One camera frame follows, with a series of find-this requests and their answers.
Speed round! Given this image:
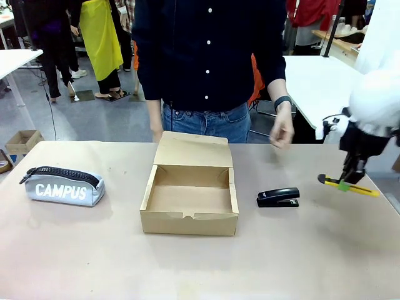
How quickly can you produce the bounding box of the open brown cardboard box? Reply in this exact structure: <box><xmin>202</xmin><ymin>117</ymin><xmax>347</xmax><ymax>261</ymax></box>
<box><xmin>139</xmin><ymin>131</ymin><xmax>240</xmax><ymax>237</ymax></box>

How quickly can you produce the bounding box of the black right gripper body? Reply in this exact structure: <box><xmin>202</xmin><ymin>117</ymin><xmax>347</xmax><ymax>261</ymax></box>
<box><xmin>339</xmin><ymin>121</ymin><xmax>391</xmax><ymax>160</ymax></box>

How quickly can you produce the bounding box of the white table with black pole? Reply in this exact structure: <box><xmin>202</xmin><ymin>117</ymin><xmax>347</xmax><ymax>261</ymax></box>
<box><xmin>282</xmin><ymin>0</ymin><xmax>363</xmax><ymax>131</ymax></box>

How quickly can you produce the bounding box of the person's left hand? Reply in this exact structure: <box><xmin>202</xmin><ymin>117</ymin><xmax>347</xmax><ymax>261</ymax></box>
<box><xmin>269</xmin><ymin>109</ymin><xmax>296</xmax><ymax>149</ymax></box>

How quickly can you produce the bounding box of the red jacket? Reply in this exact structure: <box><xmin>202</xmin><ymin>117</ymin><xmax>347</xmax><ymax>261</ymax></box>
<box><xmin>286</xmin><ymin>0</ymin><xmax>341</xmax><ymax>31</ymax></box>

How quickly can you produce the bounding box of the black wristband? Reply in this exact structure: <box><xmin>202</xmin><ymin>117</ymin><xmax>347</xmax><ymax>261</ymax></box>
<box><xmin>274</xmin><ymin>96</ymin><xmax>293</xmax><ymax>113</ymax></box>

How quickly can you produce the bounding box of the black floor cable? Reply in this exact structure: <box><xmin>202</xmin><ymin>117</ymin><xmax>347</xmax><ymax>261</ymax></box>
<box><xmin>29</xmin><ymin>62</ymin><xmax>59</xmax><ymax>141</ymax></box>

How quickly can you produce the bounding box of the yellow utility knife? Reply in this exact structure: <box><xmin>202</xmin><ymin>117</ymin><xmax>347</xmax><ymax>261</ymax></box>
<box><xmin>317</xmin><ymin>174</ymin><xmax>381</xmax><ymax>198</ymax></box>

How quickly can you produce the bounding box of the person in navy shirt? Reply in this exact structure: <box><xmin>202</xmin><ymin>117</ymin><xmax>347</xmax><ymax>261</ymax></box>
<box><xmin>131</xmin><ymin>0</ymin><xmax>296</xmax><ymax>149</ymax></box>

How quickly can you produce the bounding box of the person's right hand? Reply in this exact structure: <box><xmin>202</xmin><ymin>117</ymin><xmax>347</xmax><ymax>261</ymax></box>
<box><xmin>150</xmin><ymin>120</ymin><xmax>164</xmax><ymax>143</ymax></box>

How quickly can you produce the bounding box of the person's left forearm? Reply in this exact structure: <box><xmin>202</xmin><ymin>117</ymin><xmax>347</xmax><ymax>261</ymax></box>
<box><xmin>267</xmin><ymin>76</ymin><xmax>292</xmax><ymax>114</ymax></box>

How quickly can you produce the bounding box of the white side table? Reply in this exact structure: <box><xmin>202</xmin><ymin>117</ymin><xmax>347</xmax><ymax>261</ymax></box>
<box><xmin>0</xmin><ymin>48</ymin><xmax>44</xmax><ymax>107</ymax></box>

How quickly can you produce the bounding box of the brown tape roll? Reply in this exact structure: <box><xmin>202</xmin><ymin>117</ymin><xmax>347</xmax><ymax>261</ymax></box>
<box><xmin>0</xmin><ymin>149</ymin><xmax>14</xmax><ymax>174</ymax></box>

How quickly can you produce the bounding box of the wooden workbench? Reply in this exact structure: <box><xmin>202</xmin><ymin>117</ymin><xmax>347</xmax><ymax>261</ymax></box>
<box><xmin>311</xmin><ymin>28</ymin><xmax>363</xmax><ymax>63</ymax></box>

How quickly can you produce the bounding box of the small cardboard box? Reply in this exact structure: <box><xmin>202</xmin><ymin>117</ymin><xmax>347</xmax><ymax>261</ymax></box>
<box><xmin>4</xmin><ymin>129</ymin><xmax>44</xmax><ymax>155</ymax></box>

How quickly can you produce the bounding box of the black stapler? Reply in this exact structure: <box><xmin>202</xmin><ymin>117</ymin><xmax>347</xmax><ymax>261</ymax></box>
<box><xmin>256</xmin><ymin>187</ymin><xmax>301</xmax><ymax>209</ymax></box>

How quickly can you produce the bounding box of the person in black clothes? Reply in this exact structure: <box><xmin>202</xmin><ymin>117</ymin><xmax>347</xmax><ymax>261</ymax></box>
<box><xmin>8</xmin><ymin>0</ymin><xmax>83</xmax><ymax>103</ymax></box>

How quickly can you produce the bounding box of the grey CAMPUS pencil case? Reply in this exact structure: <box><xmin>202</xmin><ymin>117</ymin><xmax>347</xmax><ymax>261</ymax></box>
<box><xmin>19</xmin><ymin>166</ymin><xmax>106</xmax><ymax>208</ymax></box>

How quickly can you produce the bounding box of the person's right forearm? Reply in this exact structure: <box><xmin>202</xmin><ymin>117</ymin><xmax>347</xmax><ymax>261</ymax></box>
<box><xmin>146</xmin><ymin>99</ymin><xmax>163</xmax><ymax>132</ymax></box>

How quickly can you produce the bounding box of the orange chair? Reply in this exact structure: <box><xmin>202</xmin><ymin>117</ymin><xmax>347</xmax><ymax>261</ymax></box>
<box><xmin>247</xmin><ymin>53</ymin><xmax>266</xmax><ymax>108</ymax></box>

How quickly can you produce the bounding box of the yellow apron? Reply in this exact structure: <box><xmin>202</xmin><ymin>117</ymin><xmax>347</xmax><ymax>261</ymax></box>
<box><xmin>79</xmin><ymin>0</ymin><xmax>124</xmax><ymax>82</ymax></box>

